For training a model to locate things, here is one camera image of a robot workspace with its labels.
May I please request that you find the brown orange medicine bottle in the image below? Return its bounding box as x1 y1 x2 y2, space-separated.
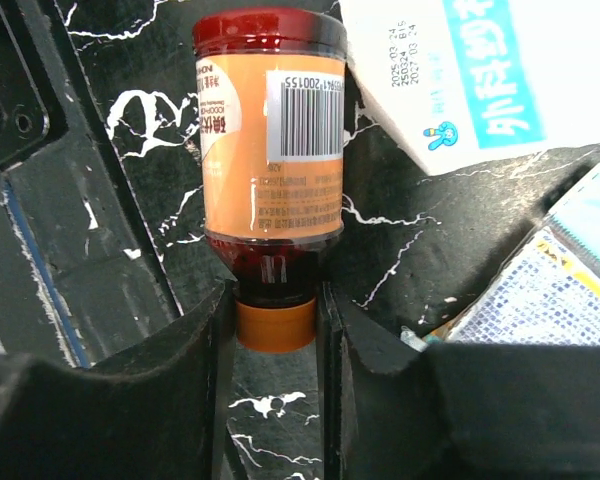
192 7 347 353

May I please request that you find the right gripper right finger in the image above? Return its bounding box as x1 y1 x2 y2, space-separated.
317 283 600 479

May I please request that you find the white blue gauze packet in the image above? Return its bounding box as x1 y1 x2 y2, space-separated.
340 0 600 175

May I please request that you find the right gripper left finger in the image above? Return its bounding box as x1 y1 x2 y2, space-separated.
0 282 234 479

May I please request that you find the clear bag teal header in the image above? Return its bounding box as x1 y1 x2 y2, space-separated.
548 163 600 275

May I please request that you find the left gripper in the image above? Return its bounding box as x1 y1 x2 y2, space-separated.
0 1 178 367

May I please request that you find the clear bag with tubing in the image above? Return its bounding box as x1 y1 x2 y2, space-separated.
400 227 600 351

